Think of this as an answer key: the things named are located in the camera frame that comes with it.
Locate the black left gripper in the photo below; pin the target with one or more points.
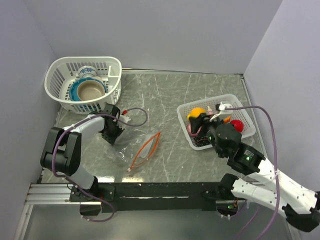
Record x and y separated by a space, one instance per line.
112 139

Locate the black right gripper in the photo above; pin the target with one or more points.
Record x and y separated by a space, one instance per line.
203 119

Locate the dark fake grape bunch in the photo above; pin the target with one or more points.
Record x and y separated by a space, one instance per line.
201 141

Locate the orange fake tomato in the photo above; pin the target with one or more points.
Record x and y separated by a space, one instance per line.
227 119

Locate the yellow fake lemon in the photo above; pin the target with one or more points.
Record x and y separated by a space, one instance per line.
195 112

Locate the purple fake onion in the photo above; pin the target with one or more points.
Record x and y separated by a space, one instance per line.
189 131

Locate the clear zip top bag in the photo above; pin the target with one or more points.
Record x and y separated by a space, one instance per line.
135 147

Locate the red fake pomegranate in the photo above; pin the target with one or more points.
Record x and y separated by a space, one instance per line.
238 125

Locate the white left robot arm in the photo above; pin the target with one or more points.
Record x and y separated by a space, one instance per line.
63 146

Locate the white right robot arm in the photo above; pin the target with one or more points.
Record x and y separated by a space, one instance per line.
298 205

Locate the beige ceramic bowl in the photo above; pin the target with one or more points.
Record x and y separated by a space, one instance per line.
90 90

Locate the blue rimmed plate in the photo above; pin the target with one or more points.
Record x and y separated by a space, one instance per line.
73 88

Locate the white oval dish rack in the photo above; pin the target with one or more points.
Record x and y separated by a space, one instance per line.
63 73

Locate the blue white patterned bowl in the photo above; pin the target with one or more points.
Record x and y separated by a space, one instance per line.
87 72

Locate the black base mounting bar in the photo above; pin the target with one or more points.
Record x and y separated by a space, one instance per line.
152 196

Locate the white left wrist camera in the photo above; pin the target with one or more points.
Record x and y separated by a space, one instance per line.
124 118

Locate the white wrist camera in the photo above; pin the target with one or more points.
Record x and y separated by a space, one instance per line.
124 118
222 109

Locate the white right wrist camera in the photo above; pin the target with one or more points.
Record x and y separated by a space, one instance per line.
222 109

